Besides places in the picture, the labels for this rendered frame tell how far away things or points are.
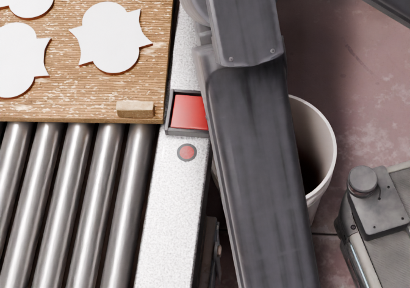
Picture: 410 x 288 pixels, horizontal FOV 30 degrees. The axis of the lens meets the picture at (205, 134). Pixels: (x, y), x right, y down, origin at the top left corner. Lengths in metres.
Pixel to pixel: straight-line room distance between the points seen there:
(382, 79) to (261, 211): 1.85
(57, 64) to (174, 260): 0.38
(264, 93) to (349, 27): 1.95
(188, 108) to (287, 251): 0.70
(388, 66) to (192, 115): 1.25
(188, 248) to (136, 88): 0.28
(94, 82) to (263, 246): 0.76
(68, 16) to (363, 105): 1.19
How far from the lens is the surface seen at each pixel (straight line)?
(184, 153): 1.19
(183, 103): 1.21
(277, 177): 0.51
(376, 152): 2.23
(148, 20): 1.30
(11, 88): 1.26
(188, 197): 1.15
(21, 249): 1.17
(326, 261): 2.09
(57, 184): 1.20
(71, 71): 1.26
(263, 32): 0.47
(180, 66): 1.27
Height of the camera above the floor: 1.98
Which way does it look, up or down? 62 degrees down
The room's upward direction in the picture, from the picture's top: 7 degrees counter-clockwise
